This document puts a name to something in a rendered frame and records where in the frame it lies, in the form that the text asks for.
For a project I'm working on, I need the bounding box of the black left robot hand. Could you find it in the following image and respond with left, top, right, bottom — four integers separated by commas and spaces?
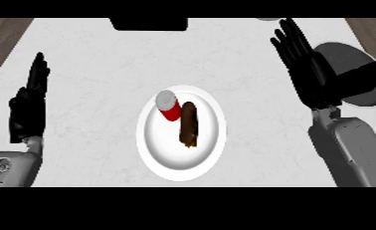
7, 52, 51, 144

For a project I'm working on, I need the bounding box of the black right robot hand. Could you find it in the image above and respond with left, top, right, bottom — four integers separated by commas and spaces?
268, 17, 343, 111

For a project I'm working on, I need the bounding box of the red can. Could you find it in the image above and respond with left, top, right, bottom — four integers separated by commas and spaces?
155, 89, 184, 122

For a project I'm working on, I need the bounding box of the white plate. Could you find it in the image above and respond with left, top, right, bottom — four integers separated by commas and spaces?
135, 85, 227, 182

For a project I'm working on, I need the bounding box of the brown sausage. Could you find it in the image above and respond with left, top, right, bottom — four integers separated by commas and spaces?
178, 101, 199, 149

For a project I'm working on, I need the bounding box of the black appliance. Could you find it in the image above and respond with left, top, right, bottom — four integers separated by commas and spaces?
107, 17, 188, 32

